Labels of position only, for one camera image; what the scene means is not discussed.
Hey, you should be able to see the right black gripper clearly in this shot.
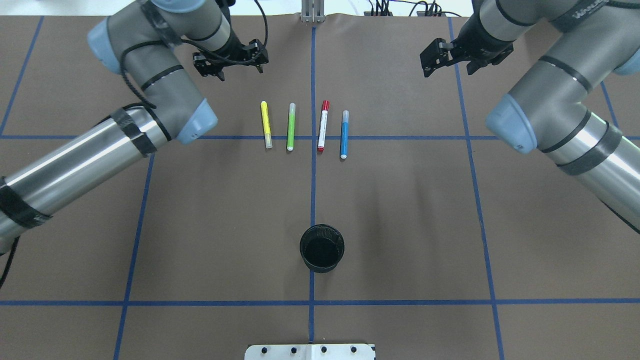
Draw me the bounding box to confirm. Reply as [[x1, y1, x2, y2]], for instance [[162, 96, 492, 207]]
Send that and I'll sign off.
[[419, 20, 514, 78]]

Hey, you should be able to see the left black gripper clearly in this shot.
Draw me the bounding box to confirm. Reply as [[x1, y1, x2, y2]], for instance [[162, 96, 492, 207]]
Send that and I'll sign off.
[[192, 38, 269, 82]]

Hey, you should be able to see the yellow marker pen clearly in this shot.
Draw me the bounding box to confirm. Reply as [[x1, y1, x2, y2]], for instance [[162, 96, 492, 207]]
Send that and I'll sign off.
[[260, 100, 274, 150]]

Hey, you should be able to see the green marker pen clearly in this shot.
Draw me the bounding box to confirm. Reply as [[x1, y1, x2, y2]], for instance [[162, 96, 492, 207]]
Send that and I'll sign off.
[[286, 102, 297, 153]]

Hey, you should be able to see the red marker pen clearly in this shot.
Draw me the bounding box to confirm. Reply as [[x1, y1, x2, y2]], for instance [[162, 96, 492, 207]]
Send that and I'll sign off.
[[317, 100, 330, 153]]

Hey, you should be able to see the blue marker pen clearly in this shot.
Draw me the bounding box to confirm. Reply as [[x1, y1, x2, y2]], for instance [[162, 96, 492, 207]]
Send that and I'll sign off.
[[339, 110, 350, 160]]

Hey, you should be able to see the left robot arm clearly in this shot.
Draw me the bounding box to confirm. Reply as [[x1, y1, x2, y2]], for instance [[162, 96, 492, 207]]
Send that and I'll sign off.
[[0, 0, 269, 255]]

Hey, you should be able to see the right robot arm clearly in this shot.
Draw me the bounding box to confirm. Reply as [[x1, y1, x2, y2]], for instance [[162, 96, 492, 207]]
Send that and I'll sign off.
[[419, 0, 640, 231]]

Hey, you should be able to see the black mesh pen cup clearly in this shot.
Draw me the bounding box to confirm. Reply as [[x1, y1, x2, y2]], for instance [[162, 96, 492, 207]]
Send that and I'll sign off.
[[299, 224, 345, 274]]

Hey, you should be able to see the aluminium frame post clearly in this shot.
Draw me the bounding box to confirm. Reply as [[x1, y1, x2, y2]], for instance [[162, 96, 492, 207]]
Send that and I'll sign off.
[[300, 0, 326, 24]]

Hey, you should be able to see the white camera stand base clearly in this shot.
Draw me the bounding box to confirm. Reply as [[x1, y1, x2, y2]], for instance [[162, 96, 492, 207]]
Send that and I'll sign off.
[[244, 342, 377, 360]]

